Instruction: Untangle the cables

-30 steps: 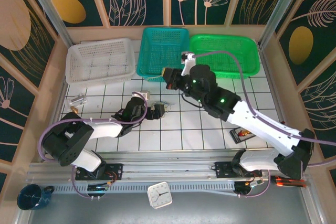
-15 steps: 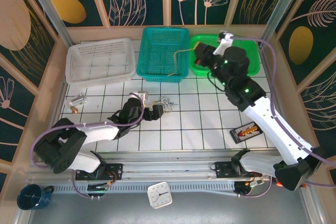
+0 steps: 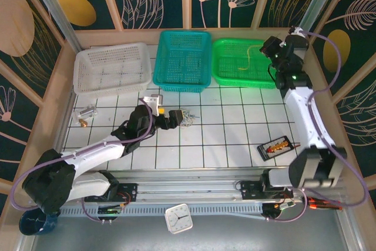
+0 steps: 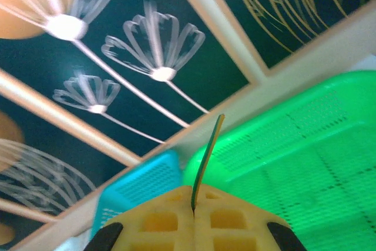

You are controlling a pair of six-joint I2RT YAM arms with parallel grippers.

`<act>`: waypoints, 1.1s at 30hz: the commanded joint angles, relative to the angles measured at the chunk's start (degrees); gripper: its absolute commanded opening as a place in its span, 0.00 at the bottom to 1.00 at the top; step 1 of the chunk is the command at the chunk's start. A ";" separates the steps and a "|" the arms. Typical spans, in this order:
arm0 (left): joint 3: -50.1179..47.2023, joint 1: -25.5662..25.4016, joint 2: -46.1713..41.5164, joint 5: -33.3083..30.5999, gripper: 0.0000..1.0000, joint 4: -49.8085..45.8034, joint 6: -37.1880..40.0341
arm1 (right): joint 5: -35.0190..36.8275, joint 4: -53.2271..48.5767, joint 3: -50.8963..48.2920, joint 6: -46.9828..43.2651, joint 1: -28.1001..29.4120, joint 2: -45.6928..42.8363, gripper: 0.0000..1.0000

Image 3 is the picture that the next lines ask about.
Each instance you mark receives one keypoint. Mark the white square clock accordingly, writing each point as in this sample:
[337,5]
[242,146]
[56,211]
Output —
[178,218]

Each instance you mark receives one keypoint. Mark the green plastic basket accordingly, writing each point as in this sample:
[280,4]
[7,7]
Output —
[235,83]

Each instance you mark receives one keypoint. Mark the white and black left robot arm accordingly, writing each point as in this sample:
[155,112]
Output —
[94,154]

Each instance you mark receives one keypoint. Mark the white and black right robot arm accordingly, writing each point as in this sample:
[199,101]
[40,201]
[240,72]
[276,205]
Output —
[305,115]

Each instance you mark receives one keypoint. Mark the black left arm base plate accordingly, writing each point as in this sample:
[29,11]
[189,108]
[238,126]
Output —
[132,192]

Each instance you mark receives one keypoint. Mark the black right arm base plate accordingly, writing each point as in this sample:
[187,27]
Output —
[248,189]

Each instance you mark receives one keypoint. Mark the dark blue mug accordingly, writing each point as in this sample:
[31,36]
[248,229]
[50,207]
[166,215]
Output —
[29,224]

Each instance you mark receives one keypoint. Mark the teal plastic basket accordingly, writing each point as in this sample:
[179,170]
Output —
[167,86]

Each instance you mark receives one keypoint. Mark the white plastic basket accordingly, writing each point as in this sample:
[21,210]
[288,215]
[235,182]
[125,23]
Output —
[88,57]

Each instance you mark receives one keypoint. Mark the orange and black hand tool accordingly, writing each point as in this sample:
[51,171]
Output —
[323,204]

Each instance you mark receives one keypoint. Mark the aluminium rail frame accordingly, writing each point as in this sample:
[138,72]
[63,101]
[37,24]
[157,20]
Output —
[188,187]

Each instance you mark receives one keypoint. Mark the metal sliding latch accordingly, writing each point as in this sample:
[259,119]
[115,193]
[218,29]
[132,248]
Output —
[85,112]

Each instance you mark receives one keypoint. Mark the small brass fitting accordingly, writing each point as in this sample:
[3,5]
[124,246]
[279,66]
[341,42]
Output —
[83,123]

